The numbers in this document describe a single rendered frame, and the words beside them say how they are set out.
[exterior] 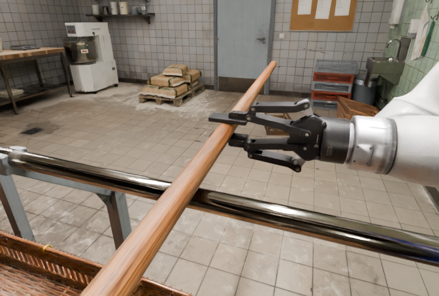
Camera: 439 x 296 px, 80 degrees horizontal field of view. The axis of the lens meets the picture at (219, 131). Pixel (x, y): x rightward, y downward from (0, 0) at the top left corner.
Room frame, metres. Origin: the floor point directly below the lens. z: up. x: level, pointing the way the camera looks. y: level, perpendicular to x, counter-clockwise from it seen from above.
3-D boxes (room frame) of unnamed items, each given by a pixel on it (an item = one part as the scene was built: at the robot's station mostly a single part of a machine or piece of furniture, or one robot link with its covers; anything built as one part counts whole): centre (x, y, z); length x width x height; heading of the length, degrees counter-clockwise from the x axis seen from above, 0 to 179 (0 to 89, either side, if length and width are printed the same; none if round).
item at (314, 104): (4.31, -1.87, 0.08); 0.60 x 0.40 x 0.16; 73
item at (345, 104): (2.99, -1.73, 0.32); 0.56 x 0.49 x 0.28; 169
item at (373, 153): (0.38, -0.24, 1.20); 0.09 x 0.06 x 0.09; 162
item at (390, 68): (3.63, -2.23, 0.71); 0.47 x 0.36 x 0.91; 161
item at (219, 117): (0.45, -0.02, 1.21); 0.07 x 0.03 x 0.01; 72
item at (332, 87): (4.32, -1.86, 0.38); 0.60 x 0.40 x 0.16; 69
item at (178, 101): (4.95, 0.88, 0.07); 1.20 x 0.80 x 0.14; 161
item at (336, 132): (0.40, -0.17, 1.20); 0.09 x 0.07 x 0.08; 72
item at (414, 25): (3.24, -2.24, 1.28); 0.09 x 0.09 x 0.20; 71
